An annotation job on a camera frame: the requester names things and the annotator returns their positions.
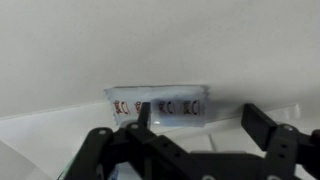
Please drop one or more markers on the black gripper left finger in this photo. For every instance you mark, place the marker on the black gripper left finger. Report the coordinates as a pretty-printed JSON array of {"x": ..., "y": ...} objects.
[{"x": 144, "y": 115}]

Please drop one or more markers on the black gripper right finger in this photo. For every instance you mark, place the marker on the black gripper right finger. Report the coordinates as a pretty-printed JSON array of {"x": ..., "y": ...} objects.
[{"x": 258, "y": 125}]

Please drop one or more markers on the white sachet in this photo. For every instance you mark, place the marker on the white sachet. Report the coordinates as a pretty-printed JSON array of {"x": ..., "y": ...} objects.
[{"x": 176, "y": 105}]

